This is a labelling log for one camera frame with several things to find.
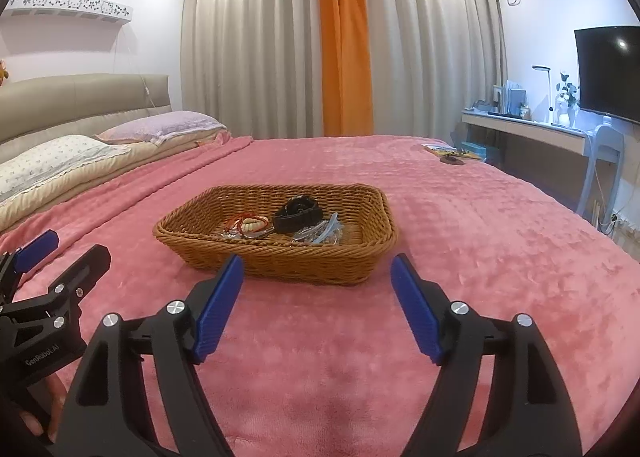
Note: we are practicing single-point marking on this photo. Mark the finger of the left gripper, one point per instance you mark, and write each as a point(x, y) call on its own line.
point(59, 306)
point(14, 265)

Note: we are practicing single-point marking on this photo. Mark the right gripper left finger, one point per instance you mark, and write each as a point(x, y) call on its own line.
point(107, 412)

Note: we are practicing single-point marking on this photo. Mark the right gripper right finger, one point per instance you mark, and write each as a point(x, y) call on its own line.
point(528, 411)

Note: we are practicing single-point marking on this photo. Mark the silver metal hair clip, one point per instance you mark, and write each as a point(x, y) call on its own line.
point(225, 233)

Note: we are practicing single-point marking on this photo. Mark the black scrunchie hair band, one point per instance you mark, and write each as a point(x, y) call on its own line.
point(298, 213)

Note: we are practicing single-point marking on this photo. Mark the person's left hand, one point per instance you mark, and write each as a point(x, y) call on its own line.
point(42, 405)

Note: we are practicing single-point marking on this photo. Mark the white floral pillow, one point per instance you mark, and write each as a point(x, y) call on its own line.
point(51, 170)

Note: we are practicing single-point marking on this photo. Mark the beige padded headboard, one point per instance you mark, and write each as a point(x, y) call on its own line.
point(37, 110)

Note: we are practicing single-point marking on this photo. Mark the lilac pillow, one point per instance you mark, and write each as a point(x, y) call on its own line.
point(161, 127)

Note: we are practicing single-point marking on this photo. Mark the brown wicker basket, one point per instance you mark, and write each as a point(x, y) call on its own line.
point(369, 232)

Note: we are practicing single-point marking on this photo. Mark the colourful booklet on bed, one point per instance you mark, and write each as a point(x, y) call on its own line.
point(444, 150)

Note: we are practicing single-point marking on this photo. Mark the light blue chair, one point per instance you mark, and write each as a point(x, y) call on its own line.
point(603, 143)

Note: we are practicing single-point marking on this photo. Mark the white vase with plant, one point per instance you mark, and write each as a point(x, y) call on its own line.
point(566, 102)

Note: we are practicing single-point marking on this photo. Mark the books on desk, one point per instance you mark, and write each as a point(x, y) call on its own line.
point(509, 99)

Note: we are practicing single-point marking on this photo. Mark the beige curtains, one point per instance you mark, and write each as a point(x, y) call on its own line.
point(256, 64)

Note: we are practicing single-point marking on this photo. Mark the orange curtain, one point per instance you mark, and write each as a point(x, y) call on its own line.
point(347, 108)

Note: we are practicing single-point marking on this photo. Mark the white patterned wall shelf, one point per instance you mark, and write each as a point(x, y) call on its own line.
point(101, 10)

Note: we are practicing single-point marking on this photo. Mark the white wall desk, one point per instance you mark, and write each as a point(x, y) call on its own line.
point(563, 138)

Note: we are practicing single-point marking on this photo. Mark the black wall television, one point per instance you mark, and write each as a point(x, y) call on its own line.
point(609, 70)

